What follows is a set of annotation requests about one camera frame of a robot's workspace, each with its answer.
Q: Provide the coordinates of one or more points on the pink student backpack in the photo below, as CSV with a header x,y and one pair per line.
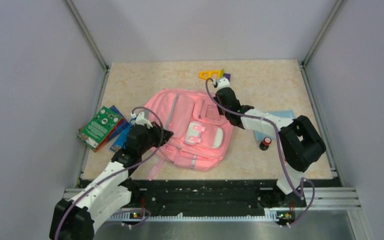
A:
x,y
201,136

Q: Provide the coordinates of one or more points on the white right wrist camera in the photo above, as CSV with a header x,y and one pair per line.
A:
x,y
221,83

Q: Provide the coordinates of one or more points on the aluminium frame rail left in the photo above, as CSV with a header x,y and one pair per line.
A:
x,y
83,80

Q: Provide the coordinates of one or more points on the yellow green purple toy block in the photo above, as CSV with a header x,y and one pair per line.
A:
x,y
214,74

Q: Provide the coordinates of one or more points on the red black stamp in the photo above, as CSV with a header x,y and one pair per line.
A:
x,y
265,143

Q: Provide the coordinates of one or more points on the aluminium frame rail right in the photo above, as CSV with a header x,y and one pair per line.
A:
x,y
315,82

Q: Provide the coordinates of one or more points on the aluminium frame rail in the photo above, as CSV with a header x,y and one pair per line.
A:
x,y
315,82
83,80

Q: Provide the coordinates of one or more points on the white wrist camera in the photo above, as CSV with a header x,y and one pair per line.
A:
x,y
141,118
221,83

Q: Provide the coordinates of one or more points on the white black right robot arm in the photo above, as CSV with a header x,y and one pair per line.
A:
x,y
298,143

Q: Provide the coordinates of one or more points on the light blue notebook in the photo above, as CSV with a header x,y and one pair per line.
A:
x,y
279,118

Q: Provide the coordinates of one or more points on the green book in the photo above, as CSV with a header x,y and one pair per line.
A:
x,y
98,128

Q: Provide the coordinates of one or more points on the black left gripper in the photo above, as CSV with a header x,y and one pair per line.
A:
x,y
157,130

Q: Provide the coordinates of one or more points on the blue children book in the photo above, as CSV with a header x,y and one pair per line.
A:
x,y
121,136

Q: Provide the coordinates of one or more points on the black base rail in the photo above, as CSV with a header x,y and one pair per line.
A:
x,y
210,198

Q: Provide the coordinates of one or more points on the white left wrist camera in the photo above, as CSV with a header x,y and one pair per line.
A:
x,y
141,118

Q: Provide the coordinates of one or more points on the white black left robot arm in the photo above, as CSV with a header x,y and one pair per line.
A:
x,y
82,215

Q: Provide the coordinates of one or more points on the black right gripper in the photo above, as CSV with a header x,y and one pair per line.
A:
x,y
220,111

